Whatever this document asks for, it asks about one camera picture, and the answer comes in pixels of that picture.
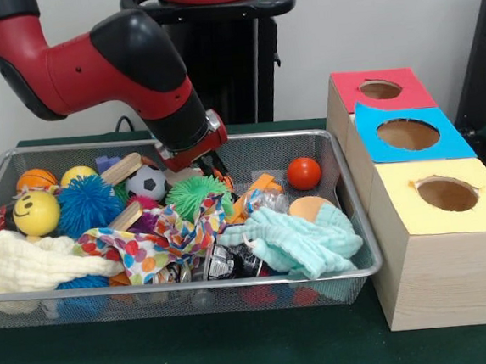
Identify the blue spiky ball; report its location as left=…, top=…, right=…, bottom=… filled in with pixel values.
left=53, top=171, right=129, bottom=242
left=56, top=273, right=111, bottom=293

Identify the dark green table cloth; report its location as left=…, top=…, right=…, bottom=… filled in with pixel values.
left=0, top=99, right=486, bottom=364

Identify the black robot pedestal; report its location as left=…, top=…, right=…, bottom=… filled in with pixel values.
left=120, top=0, right=307, bottom=135

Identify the toy hamburger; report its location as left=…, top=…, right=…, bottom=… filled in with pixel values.
left=287, top=193, right=337, bottom=226

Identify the orange striped tiger plush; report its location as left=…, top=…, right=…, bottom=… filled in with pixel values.
left=215, top=167, right=237, bottom=192

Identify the green furry monster toy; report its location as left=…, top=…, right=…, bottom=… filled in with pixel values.
left=164, top=173, right=235, bottom=223

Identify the red ball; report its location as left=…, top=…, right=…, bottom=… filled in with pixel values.
left=286, top=156, right=324, bottom=193

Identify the wooden box with three holes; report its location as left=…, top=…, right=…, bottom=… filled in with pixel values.
left=322, top=59, right=486, bottom=338

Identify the shallow clear mesh bin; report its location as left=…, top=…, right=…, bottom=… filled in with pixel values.
left=0, top=116, right=386, bottom=336

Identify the mint green cloth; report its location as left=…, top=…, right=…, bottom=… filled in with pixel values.
left=215, top=198, right=368, bottom=288

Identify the colourful polka dot cloth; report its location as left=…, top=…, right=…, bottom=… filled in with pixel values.
left=73, top=192, right=232, bottom=291

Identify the cream yellow cloth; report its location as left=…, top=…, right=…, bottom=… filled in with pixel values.
left=0, top=220, right=125, bottom=295

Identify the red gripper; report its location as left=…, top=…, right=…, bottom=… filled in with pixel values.
left=157, top=109, right=233, bottom=182

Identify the black stand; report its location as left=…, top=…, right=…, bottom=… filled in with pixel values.
left=449, top=0, right=486, bottom=143

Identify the orange flat plastic toy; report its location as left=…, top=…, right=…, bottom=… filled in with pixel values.
left=222, top=173, right=292, bottom=227

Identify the orange toy basketball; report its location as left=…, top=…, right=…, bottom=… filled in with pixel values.
left=16, top=167, right=59, bottom=194

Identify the large yellow ball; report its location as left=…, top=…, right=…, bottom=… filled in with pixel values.
left=12, top=188, right=64, bottom=239

